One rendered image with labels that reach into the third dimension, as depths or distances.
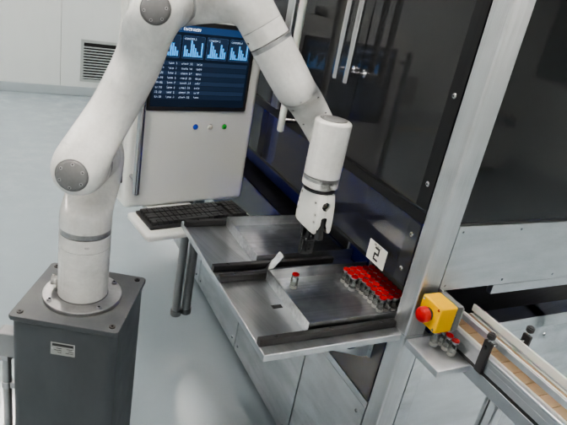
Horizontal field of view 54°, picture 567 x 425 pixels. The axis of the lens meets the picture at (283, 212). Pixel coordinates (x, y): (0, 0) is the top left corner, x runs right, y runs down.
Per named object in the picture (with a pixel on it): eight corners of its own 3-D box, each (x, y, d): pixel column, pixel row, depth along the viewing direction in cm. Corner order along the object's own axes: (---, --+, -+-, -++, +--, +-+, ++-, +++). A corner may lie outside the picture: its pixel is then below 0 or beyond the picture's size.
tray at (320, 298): (363, 271, 177) (365, 260, 175) (413, 319, 156) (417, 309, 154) (265, 279, 161) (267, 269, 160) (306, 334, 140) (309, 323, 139)
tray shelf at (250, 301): (306, 221, 208) (307, 216, 207) (423, 336, 152) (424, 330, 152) (180, 225, 186) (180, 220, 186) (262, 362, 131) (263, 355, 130)
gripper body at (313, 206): (345, 191, 126) (334, 235, 131) (323, 174, 134) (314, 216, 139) (315, 192, 123) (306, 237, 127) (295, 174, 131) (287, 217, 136)
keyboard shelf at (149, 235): (224, 199, 234) (224, 193, 233) (259, 228, 214) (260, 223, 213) (118, 208, 208) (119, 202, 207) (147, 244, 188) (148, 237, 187)
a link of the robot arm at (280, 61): (254, 44, 128) (315, 157, 138) (249, 54, 113) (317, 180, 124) (288, 24, 126) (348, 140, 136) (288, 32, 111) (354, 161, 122)
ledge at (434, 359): (444, 337, 153) (446, 332, 153) (477, 368, 143) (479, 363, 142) (404, 344, 147) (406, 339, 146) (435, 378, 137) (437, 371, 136)
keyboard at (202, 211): (231, 203, 224) (232, 198, 223) (250, 218, 214) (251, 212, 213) (135, 213, 201) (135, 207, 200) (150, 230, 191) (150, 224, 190)
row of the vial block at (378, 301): (351, 278, 170) (354, 266, 168) (384, 313, 156) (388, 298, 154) (344, 279, 169) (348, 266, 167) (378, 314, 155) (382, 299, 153)
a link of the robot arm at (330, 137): (303, 164, 132) (304, 177, 124) (315, 109, 127) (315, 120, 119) (338, 169, 133) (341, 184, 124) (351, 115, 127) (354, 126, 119)
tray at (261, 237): (313, 223, 203) (315, 213, 202) (350, 258, 183) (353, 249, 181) (225, 226, 188) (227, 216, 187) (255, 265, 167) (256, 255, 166)
